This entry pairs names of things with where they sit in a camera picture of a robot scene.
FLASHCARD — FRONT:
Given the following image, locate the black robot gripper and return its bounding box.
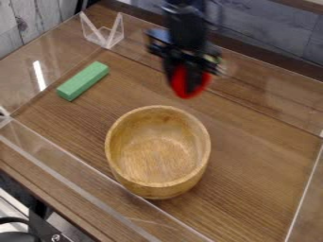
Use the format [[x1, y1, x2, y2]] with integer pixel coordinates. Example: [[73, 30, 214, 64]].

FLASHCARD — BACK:
[[146, 0, 223, 95]]

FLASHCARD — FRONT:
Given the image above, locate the red plush strawberry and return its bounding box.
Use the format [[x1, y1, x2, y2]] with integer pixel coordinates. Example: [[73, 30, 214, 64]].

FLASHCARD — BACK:
[[171, 64, 213, 99]]

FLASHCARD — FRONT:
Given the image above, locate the green rectangular block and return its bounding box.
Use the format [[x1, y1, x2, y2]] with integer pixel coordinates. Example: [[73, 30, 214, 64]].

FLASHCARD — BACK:
[[58, 61, 110, 101]]

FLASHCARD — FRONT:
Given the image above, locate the wooden bowl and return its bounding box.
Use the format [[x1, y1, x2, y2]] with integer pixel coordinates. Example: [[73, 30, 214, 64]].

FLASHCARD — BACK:
[[105, 105, 211, 199]]

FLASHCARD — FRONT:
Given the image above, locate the clear acrylic corner bracket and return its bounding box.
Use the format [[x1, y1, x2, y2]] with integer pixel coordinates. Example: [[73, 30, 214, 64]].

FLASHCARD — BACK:
[[81, 12, 126, 49]]

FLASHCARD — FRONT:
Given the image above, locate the black metal stand bracket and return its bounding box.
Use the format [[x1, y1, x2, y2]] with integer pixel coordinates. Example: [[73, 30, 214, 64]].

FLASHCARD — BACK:
[[28, 211, 73, 242]]

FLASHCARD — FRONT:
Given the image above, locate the black cable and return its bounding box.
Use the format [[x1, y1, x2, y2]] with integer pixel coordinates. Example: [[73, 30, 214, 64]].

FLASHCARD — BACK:
[[0, 216, 32, 227]]

